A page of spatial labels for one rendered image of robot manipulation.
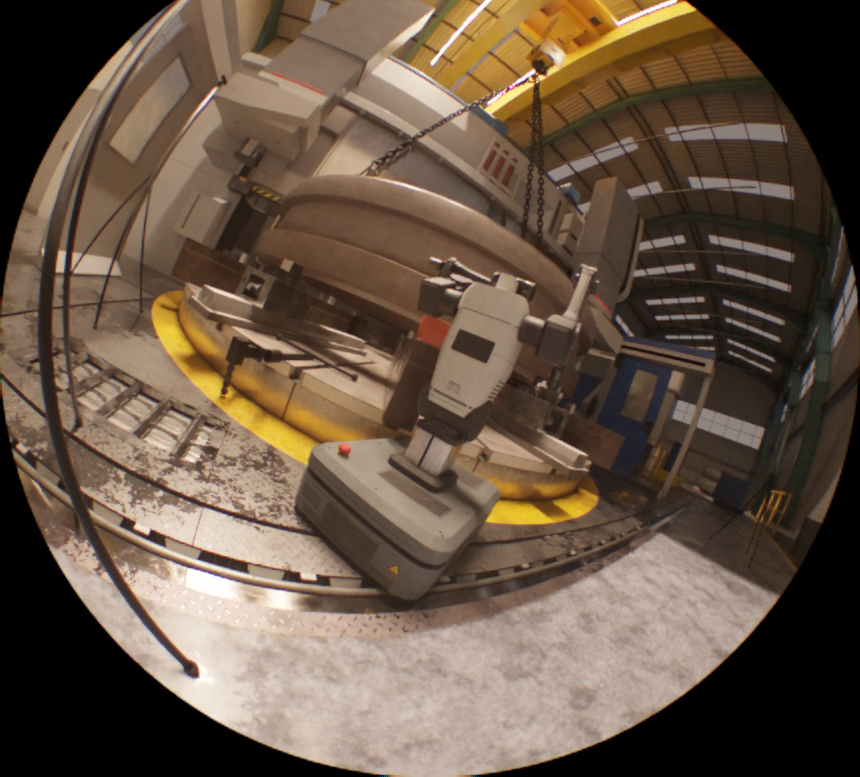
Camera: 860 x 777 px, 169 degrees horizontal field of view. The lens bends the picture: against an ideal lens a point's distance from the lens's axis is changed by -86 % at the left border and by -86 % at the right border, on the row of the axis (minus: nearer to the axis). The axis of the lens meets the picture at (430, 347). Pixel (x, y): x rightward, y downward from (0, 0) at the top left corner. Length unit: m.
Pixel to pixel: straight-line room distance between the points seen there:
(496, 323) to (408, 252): 1.44
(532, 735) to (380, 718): 0.34
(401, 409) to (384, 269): 1.13
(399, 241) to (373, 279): 0.40
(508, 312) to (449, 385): 0.29
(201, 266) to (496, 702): 3.22
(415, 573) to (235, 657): 0.48
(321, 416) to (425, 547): 0.97
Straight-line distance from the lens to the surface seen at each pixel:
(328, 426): 1.52
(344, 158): 5.40
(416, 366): 1.20
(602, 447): 3.22
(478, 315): 0.92
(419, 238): 2.27
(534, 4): 11.53
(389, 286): 2.02
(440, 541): 0.75
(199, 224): 4.92
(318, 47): 4.90
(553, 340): 0.85
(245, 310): 1.96
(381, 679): 0.75
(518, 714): 0.87
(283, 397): 1.60
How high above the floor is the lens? 0.66
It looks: 1 degrees up
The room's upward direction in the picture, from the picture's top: 24 degrees clockwise
